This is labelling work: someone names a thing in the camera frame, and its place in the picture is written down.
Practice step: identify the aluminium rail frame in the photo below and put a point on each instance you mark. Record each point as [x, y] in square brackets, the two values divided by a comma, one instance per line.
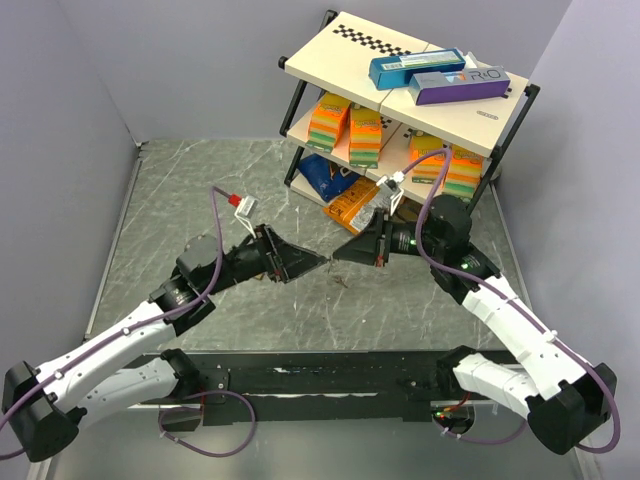
[68, 382]

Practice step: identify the blue rectangular box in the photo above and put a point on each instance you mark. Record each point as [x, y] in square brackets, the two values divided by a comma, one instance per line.
[392, 72]

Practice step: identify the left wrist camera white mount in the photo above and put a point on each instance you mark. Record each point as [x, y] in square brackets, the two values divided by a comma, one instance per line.
[244, 212]

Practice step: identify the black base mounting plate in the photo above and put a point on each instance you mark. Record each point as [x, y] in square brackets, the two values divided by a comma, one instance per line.
[324, 385]

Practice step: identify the purple grey R+O box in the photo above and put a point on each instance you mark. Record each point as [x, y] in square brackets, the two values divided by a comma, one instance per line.
[465, 85]

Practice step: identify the brown snack bag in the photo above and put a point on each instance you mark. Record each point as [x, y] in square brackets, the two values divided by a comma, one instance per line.
[407, 212]

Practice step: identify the orange snack bag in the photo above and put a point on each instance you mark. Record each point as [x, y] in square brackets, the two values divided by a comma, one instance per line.
[355, 207]

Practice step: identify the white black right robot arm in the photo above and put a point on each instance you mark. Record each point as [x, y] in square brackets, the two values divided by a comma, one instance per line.
[561, 396]

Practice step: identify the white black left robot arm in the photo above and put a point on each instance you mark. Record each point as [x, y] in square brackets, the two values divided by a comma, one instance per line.
[182, 302]

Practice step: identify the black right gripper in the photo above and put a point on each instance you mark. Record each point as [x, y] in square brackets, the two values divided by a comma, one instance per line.
[370, 247]

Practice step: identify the beige black three-tier shelf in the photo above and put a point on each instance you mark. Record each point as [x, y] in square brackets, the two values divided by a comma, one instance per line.
[337, 59]

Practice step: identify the orange sponge pack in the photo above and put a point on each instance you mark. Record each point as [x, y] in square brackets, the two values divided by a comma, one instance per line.
[428, 169]
[328, 121]
[464, 173]
[365, 137]

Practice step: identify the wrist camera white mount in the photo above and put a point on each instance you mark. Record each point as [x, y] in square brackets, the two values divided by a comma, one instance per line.
[244, 212]
[390, 186]

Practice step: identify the orange sponge pack far right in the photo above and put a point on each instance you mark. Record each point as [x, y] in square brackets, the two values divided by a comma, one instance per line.
[464, 173]

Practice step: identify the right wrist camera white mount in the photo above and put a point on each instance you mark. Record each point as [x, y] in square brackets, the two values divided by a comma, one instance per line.
[390, 186]

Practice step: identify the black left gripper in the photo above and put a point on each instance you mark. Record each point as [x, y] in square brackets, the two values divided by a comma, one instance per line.
[285, 260]

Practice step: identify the orange sponge pack far left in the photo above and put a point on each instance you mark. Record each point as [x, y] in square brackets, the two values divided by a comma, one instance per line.
[328, 121]

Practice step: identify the blue snack bag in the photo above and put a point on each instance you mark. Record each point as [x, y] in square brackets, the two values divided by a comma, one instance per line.
[327, 178]

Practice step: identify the small keys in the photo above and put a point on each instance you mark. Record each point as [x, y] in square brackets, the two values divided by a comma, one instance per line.
[338, 279]

